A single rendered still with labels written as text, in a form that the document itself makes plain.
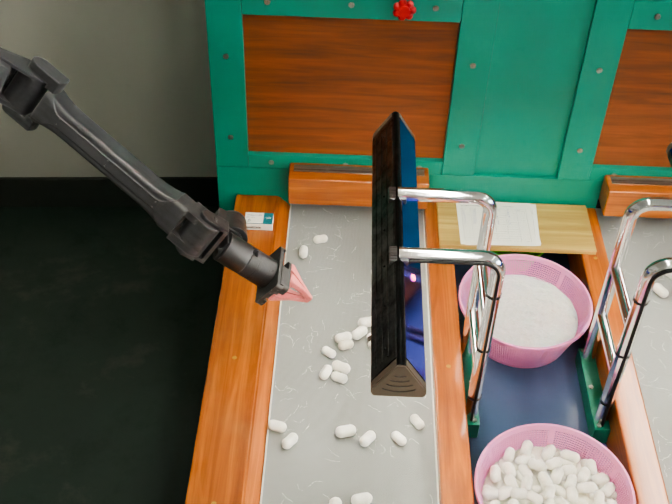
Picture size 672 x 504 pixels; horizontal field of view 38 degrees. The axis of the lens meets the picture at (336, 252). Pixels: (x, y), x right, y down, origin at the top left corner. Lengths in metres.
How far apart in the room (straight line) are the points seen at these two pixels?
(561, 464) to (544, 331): 0.32
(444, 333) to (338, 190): 0.41
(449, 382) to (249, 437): 0.38
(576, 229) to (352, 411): 0.68
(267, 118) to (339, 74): 0.19
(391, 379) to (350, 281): 0.64
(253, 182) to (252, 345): 0.45
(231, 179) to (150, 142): 1.08
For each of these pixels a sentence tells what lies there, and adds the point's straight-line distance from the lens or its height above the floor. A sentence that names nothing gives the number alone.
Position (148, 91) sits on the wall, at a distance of 3.11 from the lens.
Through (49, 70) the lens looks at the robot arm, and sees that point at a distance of 1.76.
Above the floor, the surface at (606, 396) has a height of 0.79.
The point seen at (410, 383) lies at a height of 1.07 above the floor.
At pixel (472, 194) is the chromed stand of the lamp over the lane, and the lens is 1.66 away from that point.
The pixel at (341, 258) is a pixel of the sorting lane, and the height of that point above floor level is 0.74.
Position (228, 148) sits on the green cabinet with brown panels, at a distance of 2.12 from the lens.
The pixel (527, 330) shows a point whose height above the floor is 0.73.
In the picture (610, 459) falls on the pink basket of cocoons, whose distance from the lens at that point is 1.79.
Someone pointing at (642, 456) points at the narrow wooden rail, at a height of 0.76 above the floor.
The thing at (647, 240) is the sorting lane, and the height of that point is 0.74.
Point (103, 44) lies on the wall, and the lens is 3.05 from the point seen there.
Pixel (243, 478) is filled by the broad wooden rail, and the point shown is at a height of 0.77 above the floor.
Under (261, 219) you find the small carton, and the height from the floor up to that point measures 0.78.
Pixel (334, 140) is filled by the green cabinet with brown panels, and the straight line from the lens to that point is 2.10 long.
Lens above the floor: 2.16
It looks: 43 degrees down
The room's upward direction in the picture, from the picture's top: 2 degrees clockwise
